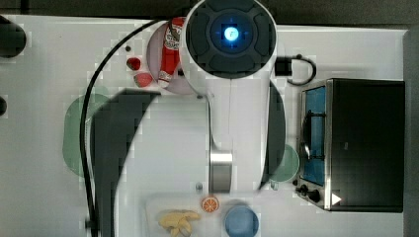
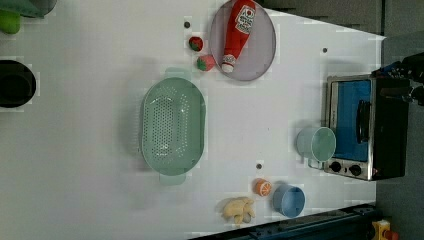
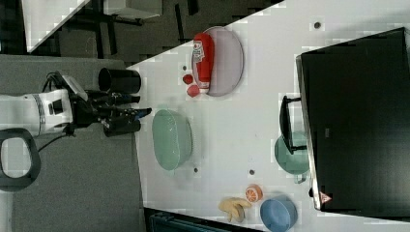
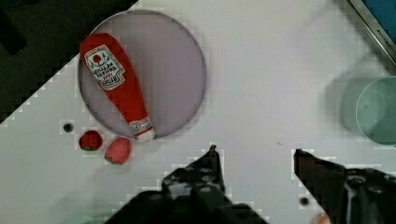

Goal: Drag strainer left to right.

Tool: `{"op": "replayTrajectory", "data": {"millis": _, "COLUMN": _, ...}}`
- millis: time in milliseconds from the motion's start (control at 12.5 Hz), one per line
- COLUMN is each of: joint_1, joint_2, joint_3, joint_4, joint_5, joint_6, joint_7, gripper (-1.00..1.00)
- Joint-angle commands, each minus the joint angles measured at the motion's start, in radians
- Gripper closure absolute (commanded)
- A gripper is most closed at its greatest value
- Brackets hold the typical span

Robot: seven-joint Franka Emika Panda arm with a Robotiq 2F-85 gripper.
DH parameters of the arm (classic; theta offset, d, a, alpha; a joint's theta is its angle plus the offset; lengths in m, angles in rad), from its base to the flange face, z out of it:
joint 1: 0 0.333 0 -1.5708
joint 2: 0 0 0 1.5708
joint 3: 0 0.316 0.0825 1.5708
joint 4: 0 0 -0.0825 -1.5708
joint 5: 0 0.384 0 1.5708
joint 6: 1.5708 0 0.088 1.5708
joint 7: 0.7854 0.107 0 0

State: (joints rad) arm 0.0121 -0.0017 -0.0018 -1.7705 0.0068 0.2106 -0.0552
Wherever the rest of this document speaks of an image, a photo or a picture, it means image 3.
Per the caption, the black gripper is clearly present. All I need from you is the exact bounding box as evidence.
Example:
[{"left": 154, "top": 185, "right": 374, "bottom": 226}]
[{"left": 63, "top": 74, "right": 152, "bottom": 129}]

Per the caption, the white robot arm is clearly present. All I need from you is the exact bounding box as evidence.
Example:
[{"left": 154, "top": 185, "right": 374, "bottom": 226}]
[{"left": 1, "top": 72, "right": 152, "bottom": 192}]

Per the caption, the dark red strawberry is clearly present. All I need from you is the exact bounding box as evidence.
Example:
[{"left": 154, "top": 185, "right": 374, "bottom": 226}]
[{"left": 183, "top": 74, "right": 193, "bottom": 85}]

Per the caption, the light red strawberry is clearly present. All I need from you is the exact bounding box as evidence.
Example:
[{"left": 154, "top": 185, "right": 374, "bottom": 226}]
[{"left": 187, "top": 85, "right": 200, "bottom": 98}]

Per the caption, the red ketchup bottle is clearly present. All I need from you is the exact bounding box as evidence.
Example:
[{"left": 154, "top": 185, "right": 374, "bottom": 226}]
[{"left": 192, "top": 33, "right": 215, "bottom": 92}]

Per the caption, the white side table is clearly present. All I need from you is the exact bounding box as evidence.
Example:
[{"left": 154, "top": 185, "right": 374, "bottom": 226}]
[{"left": 20, "top": 0, "right": 91, "bottom": 53}]

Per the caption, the dark teal crate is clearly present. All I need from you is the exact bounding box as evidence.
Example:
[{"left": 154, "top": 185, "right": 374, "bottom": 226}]
[{"left": 149, "top": 213, "right": 239, "bottom": 232}]

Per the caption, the grey round plate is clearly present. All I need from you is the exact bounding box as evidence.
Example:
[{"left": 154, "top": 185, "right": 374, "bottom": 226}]
[{"left": 191, "top": 26, "right": 244, "bottom": 97}]

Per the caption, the yellow banana toy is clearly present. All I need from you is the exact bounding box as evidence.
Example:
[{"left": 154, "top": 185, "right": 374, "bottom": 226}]
[{"left": 219, "top": 197, "right": 251, "bottom": 222}]

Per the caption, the orange slice toy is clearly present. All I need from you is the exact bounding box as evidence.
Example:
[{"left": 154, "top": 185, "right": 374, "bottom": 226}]
[{"left": 246, "top": 185, "right": 263, "bottom": 203}]

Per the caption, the green mug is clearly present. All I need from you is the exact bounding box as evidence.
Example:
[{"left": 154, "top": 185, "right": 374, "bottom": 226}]
[{"left": 275, "top": 136, "right": 309, "bottom": 184}]

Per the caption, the blue bowl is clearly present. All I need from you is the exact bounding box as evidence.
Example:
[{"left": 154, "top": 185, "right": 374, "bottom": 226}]
[{"left": 259, "top": 195, "right": 298, "bottom": 232}]

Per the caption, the black toaster oven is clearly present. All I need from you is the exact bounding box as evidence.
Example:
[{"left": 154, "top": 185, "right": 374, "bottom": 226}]
[{"left": 279, "top": 27, "right": 410, "bottom": 221}]

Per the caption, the small black cylinder post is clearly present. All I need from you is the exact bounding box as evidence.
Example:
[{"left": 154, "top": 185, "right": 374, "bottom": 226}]
[{"left": 103, "top": 121, "right": 141, "bottom": 137}]

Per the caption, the large black cylinder post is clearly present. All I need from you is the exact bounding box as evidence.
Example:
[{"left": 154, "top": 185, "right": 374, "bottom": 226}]
[{"left": 98, "top": 68, "right": 141, "bottom": 94}]

